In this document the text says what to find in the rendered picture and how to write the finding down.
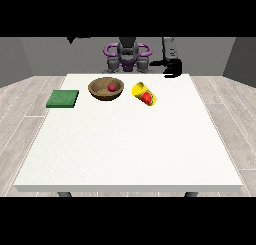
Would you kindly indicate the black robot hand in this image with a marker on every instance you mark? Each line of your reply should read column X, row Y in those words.
column 173, row 67
column 71, row 39

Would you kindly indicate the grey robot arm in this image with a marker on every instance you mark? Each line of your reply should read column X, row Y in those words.
column 169, row 48

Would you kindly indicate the brown wooden bowl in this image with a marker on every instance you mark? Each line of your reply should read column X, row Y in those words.
column 106, row 88

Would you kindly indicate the green square pad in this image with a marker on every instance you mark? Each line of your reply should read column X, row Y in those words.
column 62, row 98

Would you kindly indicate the small red ball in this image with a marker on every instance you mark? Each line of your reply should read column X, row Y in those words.
column 112, row 87

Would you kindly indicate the dark table leg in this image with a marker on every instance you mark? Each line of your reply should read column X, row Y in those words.
column 191, row 194
column 64, row 194

